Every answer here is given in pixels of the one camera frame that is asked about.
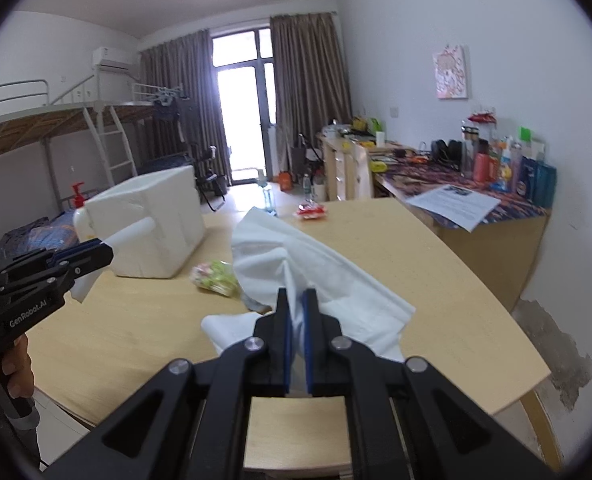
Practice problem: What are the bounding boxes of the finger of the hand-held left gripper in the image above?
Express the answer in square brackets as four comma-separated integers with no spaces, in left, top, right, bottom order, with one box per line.
[10,241,102,268]
[0,243,114,302]

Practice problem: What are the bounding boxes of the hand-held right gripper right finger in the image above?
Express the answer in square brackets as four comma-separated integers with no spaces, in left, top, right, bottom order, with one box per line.
[302,287,561,480]

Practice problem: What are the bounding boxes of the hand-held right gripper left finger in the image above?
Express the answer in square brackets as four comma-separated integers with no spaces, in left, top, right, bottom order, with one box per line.
[40,287,295,480]

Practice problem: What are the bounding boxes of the white foam sheet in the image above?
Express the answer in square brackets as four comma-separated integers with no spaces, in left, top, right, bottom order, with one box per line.
[70,217,155,304]

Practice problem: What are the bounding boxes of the white foam box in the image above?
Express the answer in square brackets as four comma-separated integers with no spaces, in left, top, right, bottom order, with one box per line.
[83,165,207,279]

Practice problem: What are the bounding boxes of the white tissue cloth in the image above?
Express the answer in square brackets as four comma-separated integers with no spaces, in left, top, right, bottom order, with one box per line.
[201,206,417,393]

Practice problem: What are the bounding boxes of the green floral plastic bag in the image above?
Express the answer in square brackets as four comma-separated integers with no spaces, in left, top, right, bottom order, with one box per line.
[191,259,241,297]

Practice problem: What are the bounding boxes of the person's left hand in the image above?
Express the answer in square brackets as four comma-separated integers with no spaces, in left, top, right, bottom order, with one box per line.
[0,332,36,401]

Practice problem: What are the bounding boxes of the blue checked quilt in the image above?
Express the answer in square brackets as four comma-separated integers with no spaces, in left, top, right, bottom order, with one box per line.
[0,210,84,261]

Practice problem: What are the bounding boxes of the white lotion pump bottle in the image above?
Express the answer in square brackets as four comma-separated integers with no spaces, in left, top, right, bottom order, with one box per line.
[72,182,96,242]

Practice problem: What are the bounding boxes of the white bed ladder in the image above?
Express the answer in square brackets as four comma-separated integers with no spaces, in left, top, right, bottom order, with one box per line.
[83,105,137,186]

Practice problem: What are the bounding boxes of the red snack packet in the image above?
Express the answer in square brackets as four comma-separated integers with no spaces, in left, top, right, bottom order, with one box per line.
[294,201,329,222]

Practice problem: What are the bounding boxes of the metal bunk bed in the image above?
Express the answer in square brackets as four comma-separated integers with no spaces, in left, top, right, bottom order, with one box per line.
[0,79,144,261]
[128,82,199,186]

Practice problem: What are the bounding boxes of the black folding chair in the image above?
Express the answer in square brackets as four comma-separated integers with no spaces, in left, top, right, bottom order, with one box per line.
[191,145,227,211]

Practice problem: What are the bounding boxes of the clear spray bottle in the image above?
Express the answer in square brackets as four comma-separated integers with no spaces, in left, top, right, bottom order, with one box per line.
[257,169,278,217]

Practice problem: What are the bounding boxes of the hanging dark clothes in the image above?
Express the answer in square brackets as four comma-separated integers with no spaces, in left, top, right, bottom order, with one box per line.
[151,87,187,128]

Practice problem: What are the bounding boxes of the wooden desk with drawers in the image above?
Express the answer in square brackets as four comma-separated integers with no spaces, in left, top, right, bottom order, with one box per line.
[317,132,427,201]

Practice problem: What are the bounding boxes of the wooden smiley face chair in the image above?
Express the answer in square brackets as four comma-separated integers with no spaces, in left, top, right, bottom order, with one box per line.
[348,142,377,201]

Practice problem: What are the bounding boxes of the desk with patterned cover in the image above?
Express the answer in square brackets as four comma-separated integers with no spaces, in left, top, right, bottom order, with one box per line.
[376,152,549,311]

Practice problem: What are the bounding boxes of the brown curtain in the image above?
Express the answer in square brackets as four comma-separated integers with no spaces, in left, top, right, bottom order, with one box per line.
[140,30,231,186]
[270,11,353,181]

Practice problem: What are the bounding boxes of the printed paper sheet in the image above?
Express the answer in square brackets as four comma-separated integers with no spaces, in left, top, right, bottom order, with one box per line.
[405,184,502,232]

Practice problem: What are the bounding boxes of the white air conditioner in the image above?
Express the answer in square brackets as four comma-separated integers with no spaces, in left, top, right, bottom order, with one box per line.
[92,46,132,71]

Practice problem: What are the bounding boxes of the glass balcony door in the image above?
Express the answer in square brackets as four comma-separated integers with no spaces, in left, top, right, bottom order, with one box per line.
[210,27,277,186]

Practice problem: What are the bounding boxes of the black headphones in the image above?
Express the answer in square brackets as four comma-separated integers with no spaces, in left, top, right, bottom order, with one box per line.
[430,139,464,166]

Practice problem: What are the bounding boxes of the red bottle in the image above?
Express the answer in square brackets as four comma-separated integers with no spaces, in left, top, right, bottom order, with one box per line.
[473,152,492,183]

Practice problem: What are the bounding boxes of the white spray bottle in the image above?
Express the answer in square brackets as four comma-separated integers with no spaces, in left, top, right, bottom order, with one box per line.
[498,142,522,191]

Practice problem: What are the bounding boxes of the blue toiletry bottles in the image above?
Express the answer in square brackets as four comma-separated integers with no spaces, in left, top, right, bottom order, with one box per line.
[518,156,557,208]

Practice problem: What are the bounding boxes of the pink wall poster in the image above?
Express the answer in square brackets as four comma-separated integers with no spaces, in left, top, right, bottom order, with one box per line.
[432,45,469,100]

